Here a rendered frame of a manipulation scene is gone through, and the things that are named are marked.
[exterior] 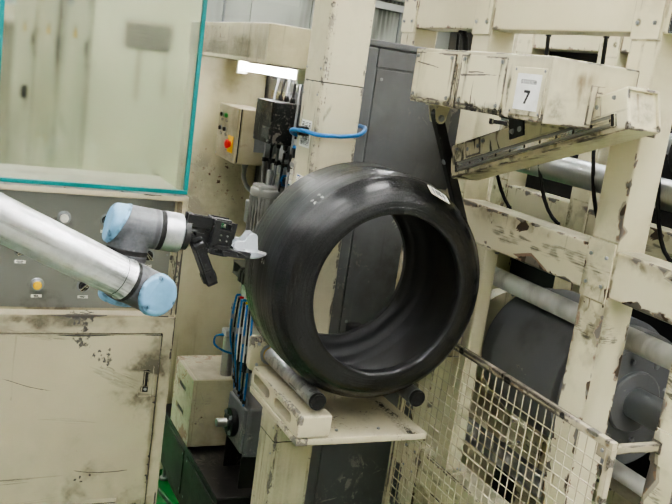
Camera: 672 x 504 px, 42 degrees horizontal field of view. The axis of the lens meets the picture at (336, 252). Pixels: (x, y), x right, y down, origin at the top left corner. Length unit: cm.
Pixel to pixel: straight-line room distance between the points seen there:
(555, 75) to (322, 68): 69
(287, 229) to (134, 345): 83
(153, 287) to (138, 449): 109
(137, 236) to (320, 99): 69
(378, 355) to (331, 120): 66
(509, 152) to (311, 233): 58
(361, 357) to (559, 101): 91
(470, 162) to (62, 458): 148
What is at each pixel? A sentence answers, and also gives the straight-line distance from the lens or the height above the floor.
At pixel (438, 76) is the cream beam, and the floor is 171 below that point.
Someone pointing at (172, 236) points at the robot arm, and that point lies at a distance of 197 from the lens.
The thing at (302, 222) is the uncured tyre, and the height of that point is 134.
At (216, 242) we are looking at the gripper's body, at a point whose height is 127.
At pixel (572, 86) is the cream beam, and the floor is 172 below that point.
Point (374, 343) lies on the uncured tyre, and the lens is 246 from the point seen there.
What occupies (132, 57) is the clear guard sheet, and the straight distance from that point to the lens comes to 258.
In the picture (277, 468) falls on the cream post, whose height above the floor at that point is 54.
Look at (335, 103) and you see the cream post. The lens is 239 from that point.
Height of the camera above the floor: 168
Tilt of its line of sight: 11 degrees down
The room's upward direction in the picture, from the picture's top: 8 degrees clockwise
